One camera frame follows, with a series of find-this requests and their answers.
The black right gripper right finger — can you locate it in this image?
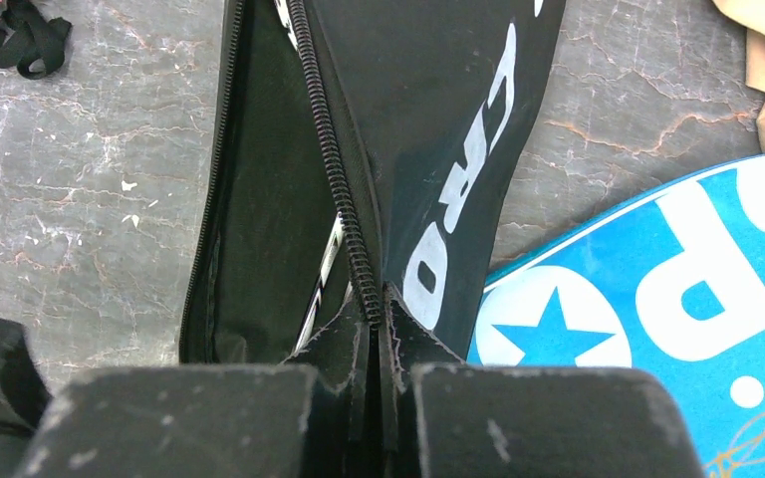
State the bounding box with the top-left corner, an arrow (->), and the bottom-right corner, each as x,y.
382,283 -> 707,478

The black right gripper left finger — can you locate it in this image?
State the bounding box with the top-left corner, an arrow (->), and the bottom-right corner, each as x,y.
16,290 -> 374,478

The white racket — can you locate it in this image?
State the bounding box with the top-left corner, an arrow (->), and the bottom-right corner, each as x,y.
293,213 -> 344,353

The black Crossway racket cover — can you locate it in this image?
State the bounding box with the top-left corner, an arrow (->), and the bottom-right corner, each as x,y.
177,0 -> 567,365

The blue Sport racket cover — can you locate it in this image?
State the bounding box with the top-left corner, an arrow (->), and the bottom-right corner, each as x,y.
467,154 -> 765,477

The pink camouflage cloth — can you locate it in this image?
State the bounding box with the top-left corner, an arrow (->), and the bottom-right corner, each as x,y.
0,0 -> 73,80

